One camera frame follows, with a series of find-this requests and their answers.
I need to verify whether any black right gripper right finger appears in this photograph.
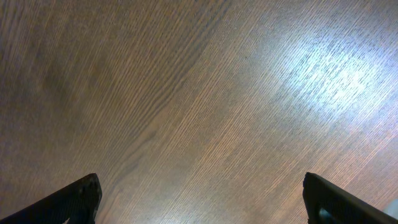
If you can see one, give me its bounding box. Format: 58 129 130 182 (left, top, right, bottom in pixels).
302 172 397 224

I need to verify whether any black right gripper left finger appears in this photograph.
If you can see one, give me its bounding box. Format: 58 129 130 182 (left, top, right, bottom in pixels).
1 173 102 224

